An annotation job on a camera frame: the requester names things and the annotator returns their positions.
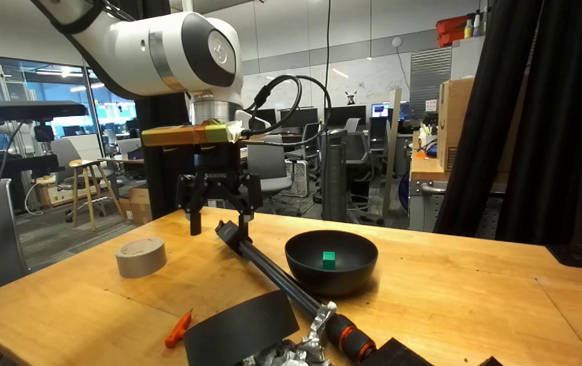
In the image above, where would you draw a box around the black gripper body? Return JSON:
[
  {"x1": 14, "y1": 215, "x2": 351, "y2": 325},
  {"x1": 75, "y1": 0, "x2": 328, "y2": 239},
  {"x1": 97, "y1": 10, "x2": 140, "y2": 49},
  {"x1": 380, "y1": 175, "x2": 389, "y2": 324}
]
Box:
[{"x1": 193, "y1": 142, "x2": 242, "y2": 186}]

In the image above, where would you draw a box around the black bowl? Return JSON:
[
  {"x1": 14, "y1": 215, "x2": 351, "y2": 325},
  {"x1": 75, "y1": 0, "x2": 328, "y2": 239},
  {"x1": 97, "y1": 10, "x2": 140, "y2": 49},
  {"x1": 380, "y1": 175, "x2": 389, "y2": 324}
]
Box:
[{"x1": 282, "y1": 229, "x2": 380, "y2": 297}]

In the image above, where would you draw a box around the tan wrist camera box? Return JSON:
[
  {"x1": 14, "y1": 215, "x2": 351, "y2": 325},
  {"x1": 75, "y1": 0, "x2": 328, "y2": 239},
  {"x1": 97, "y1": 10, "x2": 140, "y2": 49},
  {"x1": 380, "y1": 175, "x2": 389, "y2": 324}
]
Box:
[{"x1": 140, "y1": 119, "x2": 247, "y2": 148}]

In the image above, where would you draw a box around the black curtain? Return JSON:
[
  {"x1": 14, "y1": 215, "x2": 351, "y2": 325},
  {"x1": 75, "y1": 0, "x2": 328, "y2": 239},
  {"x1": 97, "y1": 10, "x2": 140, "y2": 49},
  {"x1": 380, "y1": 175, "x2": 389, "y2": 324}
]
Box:
[
  {"x1": 431, "y1": 0, "x2": 544, "y2": 239},
  {"x1": 497, "y1": 0, "x2": 582, "y2": 253}
]

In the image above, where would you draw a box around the small orange tool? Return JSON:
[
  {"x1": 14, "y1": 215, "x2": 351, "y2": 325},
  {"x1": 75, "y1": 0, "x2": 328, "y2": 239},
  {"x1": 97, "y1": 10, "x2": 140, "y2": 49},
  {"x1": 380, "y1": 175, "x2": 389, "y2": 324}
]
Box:
[{"x1": 162, "y1": 309, "x2": 196, "y2": 351}]

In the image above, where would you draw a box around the wooden workbench top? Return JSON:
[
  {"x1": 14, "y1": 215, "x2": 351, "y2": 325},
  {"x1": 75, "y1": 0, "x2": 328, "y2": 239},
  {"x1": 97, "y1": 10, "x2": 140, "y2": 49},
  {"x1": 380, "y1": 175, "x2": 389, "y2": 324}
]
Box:
[{"x1": 409, "y1": 153, "x2": 449, "y2": 182}]

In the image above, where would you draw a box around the wooden stool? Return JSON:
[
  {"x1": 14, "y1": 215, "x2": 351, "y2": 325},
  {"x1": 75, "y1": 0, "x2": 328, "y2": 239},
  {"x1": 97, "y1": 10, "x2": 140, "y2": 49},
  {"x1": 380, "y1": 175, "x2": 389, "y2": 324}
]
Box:
[{"x1": 65, "y1": 157, "x2": 122, "y2": 229}]

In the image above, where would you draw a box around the red storage box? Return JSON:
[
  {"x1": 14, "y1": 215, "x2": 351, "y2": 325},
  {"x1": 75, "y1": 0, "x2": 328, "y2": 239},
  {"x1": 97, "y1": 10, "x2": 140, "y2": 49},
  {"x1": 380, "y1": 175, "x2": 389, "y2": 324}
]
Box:
[{"x1": 435, "y1": 15, "x2": 474, "y2": 49}]

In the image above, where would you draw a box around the Amazon cardboard box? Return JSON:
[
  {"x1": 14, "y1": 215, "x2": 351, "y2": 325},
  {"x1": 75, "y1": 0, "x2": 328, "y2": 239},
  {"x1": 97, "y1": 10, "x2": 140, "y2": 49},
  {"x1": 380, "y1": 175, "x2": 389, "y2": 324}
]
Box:
[{"x1": 437, "y1": 78, "x2": 477, "y2": 171}]

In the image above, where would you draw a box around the grey office chair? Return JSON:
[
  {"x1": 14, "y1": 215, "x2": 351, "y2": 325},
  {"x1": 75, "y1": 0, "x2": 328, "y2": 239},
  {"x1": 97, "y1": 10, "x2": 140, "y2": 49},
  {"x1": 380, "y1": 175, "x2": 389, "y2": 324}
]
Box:
[{"x1": 245, "y1": 142, "x2": 297, "y2": 205}]

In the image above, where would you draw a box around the cardboard box on floor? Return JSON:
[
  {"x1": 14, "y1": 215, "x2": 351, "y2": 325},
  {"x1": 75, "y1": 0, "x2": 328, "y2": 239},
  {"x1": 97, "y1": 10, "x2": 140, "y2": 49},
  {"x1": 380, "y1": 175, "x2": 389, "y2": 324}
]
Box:
[{"x1": 116, "y1": 184, "x2": 154, "y2": 227}]

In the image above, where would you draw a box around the grey cylindrical bin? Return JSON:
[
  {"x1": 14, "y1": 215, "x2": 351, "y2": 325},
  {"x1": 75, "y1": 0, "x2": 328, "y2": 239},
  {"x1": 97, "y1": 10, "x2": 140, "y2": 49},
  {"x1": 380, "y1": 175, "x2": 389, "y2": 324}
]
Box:
[{"x1": 319, "y1": 127, "x2": 353, "y2": 222}]

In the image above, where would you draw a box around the grey seal tape roll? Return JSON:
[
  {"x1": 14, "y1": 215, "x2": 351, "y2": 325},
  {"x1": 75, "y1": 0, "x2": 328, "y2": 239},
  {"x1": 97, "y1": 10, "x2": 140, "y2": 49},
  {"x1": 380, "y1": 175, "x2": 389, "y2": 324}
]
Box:
[{"x1": 114, "y1": 235, "x2": 168, "y2": 281}]

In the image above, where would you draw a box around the dark office desk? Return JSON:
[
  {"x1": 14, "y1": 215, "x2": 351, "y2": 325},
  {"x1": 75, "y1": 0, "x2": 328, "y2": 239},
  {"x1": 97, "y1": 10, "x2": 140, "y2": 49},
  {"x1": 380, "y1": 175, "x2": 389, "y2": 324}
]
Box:
[{"x1": 0, "y1": 151, "x2": 60, "y2": 182}]

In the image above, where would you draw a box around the black pole with clamp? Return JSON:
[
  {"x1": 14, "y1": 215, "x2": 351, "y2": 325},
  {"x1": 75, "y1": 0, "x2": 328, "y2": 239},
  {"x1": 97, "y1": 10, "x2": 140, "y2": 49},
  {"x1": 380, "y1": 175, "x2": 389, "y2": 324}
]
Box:
[{"x1": 213, "y1": 218, "x2": 379, "y2": 366}]

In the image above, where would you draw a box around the black curtain stand foot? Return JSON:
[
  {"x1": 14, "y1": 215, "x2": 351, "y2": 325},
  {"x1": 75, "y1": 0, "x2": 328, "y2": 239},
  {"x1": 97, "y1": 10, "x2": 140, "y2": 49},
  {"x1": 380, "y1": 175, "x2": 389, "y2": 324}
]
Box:
[{"x1": 547, "y1": 241, "x2": 582, "y2": 273}]

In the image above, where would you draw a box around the black bar camera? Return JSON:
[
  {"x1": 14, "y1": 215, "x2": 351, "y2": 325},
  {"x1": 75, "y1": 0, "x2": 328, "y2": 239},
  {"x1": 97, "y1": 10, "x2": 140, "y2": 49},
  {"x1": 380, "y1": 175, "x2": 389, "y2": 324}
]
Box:
[{"x1": 0, "y1": 99, "x2": 89, "y2": 123}]

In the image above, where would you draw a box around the crumpled silver foil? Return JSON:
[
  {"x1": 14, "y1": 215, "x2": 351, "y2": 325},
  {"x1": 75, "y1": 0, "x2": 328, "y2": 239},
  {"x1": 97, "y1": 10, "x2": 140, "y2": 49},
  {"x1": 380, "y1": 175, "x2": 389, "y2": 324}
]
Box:
[{"x1": 255, "y1": 338, "x2": 328, "y2": 366}]

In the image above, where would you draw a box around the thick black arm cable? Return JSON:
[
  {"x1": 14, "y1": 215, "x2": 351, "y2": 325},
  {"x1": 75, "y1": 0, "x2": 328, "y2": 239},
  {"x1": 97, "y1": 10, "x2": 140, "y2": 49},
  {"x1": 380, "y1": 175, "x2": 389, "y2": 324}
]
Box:
[{"x1": 239, "y1": 72, "x2": 308, "y2": 139}]

